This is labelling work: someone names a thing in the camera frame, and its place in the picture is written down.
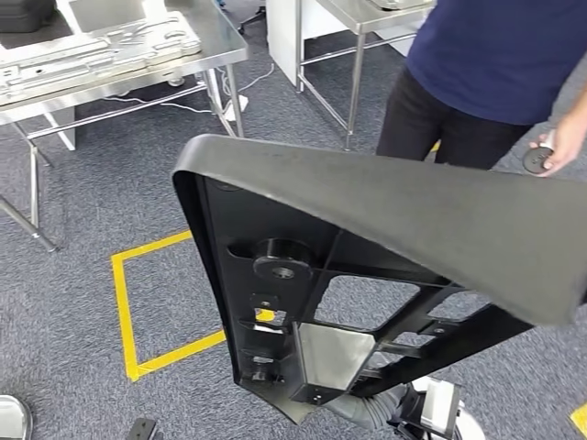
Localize person's hand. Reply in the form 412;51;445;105
530;118;585;179

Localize black round handheld device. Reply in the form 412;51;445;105
521;130;556;177

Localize stainless steel workbench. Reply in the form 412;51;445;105
0;0;251;253

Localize person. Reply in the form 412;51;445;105
376;0;587;171

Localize yellow floor tape piece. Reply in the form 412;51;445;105
568;401;587;437

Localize stainless steel table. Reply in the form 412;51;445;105
295;0;437;152

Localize white cabinet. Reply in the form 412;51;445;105
266;0;343;88

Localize black chair base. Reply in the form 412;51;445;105
237;5;268;36

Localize white power strip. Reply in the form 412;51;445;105
223;93;249;123

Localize yellow floor tape square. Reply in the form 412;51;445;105
111;229;277;384

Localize grey moulded fixture tray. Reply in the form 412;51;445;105
0;10;202;109

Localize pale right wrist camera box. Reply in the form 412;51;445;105
419;379;461;437

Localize white floor cable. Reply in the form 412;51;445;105
103;93;217;116
215;60;277;98

